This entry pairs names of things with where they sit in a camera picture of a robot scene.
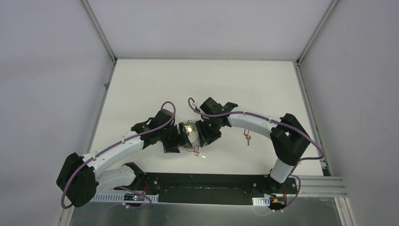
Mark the yellow tag on keyring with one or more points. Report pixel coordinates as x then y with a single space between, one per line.
189 128

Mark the aluminium frame rail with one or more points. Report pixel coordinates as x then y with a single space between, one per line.
313 184

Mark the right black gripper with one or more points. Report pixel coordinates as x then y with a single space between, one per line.
205 136

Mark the metal disc keyring holder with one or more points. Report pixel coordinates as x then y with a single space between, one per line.
195 140

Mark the key with red tag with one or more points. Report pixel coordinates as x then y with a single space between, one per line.
246 133

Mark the white slotted cable duct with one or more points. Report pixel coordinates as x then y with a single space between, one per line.
126 197

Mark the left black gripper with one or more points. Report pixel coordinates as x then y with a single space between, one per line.
171 139

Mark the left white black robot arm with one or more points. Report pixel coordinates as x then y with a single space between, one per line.
83 176

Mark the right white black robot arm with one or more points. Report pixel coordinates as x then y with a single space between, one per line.
288 137

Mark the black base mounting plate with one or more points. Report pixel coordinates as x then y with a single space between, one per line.
203 188

